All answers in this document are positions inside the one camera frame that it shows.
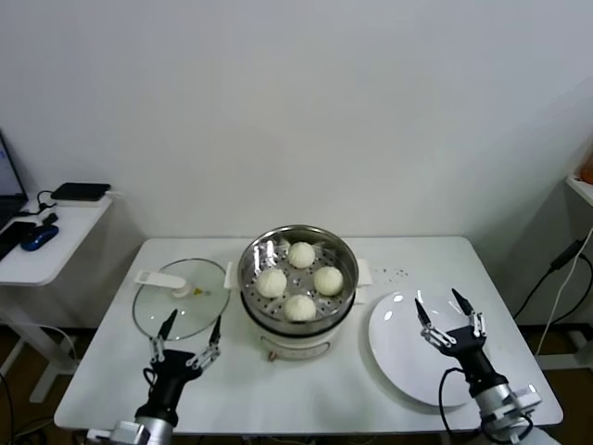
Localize white hanging cable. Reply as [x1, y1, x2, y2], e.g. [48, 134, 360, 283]
[539, 249, 593, 358]

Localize blue computer mouse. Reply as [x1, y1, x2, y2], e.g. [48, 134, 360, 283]
[19, 224, 60, 253]

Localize white shelf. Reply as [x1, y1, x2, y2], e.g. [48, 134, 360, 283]
[564, 175, 593, 208]

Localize flat black box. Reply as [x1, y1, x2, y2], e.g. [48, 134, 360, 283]
[49, 182, 112, 201]

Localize scattered dark crumbs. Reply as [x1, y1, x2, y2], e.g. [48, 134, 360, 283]
[373, 266, 409, 284]

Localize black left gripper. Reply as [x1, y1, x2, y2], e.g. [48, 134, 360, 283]
[133, 309, 222, 425]

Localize glass lid with white handle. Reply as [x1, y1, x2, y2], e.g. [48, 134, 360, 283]
[132, 258, 232, 343]

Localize black cable with plug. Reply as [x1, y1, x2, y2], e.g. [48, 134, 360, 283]
[18, 188, 59, 223]

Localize white steamed baozi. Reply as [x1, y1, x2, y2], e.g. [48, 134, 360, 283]
[256, 268, 287, 299]
[313, 266, 345, 297]
[287, 240, 318, 269]
[284, 294, 318, 324]

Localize white cable under desk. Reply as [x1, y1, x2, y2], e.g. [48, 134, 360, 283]
[27, 324, 80, 367]

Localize black phone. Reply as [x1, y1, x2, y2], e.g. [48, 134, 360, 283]
[0, 221, 37, 261]

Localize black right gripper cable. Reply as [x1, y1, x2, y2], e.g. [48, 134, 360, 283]
[437, 367, 473, 435]

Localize stainless steel steamer basket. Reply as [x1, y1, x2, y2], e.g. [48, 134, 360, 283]
[237, 224, 360, 335]

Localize black power adapter cable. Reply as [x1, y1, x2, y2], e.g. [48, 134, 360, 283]
[512, 238, 587, 321]

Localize thin black cable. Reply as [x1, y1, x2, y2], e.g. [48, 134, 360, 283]
[513, 273, 593, 325]

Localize white side desk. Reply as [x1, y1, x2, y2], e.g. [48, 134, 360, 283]
[0, 192, 115, 404]

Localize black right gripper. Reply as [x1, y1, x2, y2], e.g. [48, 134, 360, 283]
[414, 287, 509, 399]

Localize black laptop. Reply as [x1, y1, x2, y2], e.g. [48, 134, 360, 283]
[0, 127, 29, 233]

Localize white electric cooker base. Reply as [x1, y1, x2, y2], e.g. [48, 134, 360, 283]
[223, 259, 374, 362]

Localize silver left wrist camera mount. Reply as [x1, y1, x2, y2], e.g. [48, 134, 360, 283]
[85, 420, 149, 445]

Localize large white plate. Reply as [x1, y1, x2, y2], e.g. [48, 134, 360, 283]
[368, 289, 492, 409]

